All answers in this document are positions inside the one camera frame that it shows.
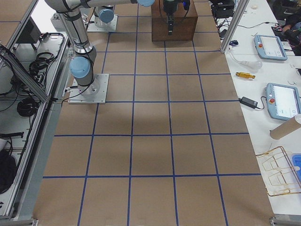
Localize gold metal cylinder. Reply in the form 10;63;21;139
236;72;255;79

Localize cardboard tube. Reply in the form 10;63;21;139
269;114;301;140

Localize dark wooden drawer cabinet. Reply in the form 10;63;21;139
151;0;198;42

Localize blue plastic box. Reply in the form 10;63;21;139
292;153;301;181

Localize aluminium frame post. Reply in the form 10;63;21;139
220;0;249;53

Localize near blue teach pendant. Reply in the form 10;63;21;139
265;83;301;121

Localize blue teach pendant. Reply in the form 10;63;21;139
265;83;301;121
253;35;287;61

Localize black power adapter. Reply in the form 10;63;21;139
239;97;258;109

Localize gold wire rack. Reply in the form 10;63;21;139
256;146;301;197

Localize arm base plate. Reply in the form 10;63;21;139
87;14;118;32
67;73;109;104

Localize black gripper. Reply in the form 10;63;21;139
163;0;178;35

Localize far blue teach pendant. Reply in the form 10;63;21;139
253;35;287;61

